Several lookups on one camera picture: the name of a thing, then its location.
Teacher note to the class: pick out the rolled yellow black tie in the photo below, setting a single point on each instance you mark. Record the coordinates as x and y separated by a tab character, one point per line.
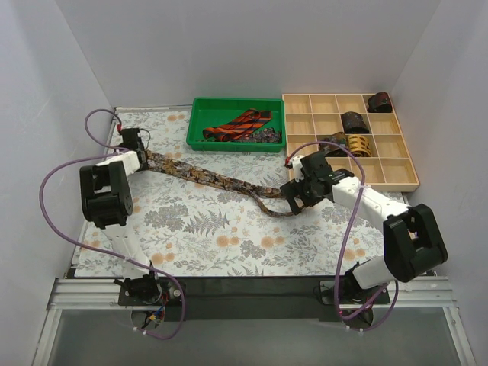
359	145

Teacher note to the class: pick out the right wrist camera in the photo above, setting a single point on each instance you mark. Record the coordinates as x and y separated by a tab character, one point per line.
294	164

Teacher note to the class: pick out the green plastic tray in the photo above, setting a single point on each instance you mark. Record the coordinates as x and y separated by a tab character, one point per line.
212	112

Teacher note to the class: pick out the orange navy striped tie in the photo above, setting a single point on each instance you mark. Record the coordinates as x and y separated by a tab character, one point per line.
246	123

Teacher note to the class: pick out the dark blue patterned tie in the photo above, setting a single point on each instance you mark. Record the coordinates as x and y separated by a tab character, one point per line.
267	135

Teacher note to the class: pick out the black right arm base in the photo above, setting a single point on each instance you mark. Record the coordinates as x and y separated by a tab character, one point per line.
323	291

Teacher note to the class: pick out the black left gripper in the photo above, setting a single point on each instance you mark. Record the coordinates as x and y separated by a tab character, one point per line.
142	157

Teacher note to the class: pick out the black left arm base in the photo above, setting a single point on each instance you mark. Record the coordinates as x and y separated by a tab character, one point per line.
149	291

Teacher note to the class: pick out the rolled green brown tie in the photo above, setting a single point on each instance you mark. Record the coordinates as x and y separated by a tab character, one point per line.
338	147

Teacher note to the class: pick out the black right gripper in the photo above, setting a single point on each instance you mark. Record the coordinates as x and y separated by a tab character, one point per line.
299	189

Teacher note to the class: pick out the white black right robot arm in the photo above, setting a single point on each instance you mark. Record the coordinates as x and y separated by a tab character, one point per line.
412	242

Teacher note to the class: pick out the rolled dark floral tie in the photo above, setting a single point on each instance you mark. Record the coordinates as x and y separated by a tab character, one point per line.
353	123

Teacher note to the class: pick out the aluminium frame rail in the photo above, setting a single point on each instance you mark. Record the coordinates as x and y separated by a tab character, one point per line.
425	291

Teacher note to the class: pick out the floral print table mat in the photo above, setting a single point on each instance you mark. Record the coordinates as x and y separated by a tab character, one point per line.
194	230

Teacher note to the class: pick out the rolled dark red tie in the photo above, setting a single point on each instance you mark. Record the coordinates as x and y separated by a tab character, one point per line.
380	103

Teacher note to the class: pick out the brown cat print tie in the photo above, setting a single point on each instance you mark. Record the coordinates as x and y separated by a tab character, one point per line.
188	172

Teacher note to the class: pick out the wooden compartment organizer box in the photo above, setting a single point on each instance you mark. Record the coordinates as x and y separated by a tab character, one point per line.
309	116

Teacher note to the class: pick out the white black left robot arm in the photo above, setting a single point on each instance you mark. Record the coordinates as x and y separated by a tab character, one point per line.
107	203

